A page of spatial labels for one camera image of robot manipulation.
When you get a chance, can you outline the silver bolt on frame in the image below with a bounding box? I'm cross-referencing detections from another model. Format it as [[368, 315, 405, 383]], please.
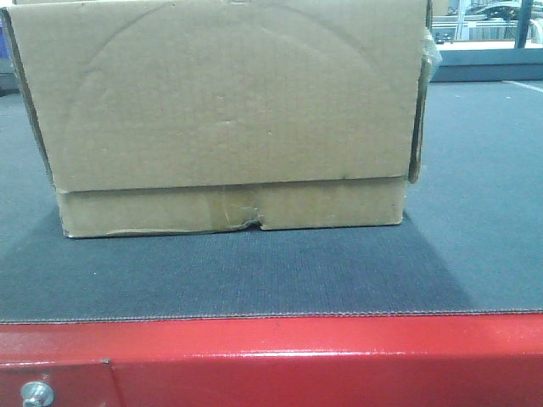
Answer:
[[20, 382, 55, 407]]

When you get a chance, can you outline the brown cardboard carton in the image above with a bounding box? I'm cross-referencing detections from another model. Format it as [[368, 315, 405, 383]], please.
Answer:
[[1, 1, 439, 238]]

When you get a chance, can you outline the grey conveyor far rail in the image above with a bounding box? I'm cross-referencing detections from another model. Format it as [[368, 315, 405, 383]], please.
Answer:
[[426, 48, 542, 82]]

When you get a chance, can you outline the grey conveyor belt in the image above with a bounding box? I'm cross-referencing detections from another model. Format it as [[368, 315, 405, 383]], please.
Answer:
[[1, 81, 542, 323]]

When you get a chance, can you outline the red conveyor frame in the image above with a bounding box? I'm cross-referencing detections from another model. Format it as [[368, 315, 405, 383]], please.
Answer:
[[1, 314, 542, 406]]

